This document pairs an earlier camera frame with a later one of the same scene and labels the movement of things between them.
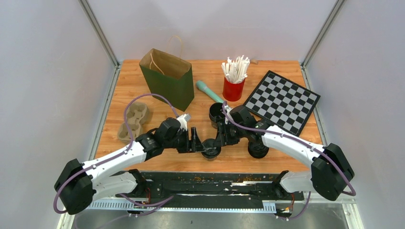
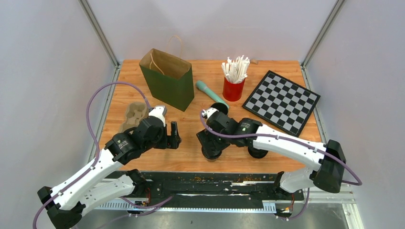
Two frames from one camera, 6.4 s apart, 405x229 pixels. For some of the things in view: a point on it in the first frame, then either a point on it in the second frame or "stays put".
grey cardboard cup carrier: [137, 113] stays put
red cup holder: [232, 91] stays put
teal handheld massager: [202, 86] stays put
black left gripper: [194, 145] -> [174, 140]
